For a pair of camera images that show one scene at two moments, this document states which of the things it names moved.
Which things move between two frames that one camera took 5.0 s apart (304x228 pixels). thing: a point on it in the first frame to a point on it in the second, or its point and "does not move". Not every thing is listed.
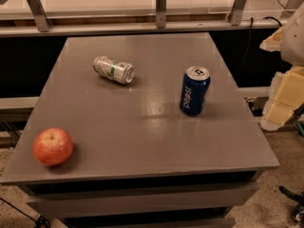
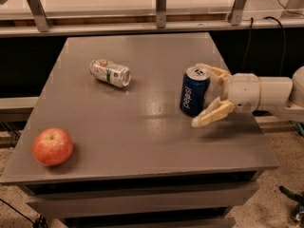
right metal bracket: (236, 13) does not move
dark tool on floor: (296, 211) does not move
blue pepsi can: (195, 90) does not move
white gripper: (294, 43) to (243, 91)
